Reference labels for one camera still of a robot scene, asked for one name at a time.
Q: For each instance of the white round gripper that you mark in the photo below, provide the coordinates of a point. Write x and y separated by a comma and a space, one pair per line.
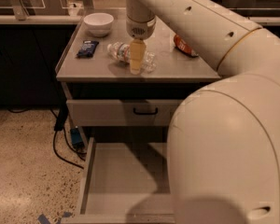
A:
141, 29

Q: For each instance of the clear plastic water bottle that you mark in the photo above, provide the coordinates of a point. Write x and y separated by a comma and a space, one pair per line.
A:
121, 52

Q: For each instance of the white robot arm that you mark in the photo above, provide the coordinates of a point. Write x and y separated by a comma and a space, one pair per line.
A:
223, 141

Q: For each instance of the grey metal drawer cabinet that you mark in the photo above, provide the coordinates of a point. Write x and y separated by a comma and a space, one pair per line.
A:
101, 77

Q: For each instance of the closed upper grey drawer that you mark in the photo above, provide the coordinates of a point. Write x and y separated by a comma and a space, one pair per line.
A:
120, 112

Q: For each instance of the open grey middle drawer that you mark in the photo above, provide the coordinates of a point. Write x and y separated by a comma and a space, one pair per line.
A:
124, 183

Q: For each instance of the orange soda can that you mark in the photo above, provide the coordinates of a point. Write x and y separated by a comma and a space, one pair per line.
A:
184, 47

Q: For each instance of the white ceramic bowl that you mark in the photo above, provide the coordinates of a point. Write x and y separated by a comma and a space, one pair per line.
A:
99, 24

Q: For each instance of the dark blue snack packet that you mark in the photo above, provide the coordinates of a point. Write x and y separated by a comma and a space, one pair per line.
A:
87, 49

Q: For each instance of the black power strip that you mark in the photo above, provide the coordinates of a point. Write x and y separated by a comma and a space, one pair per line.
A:
61, 119

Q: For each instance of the blue power adapter box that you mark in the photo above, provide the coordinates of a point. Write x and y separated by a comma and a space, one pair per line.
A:
76, 139

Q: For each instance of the blue tape on floor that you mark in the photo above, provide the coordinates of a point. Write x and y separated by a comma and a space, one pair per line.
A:
43, 219

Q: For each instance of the black drawer handle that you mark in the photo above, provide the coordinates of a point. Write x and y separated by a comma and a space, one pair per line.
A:
146, 113

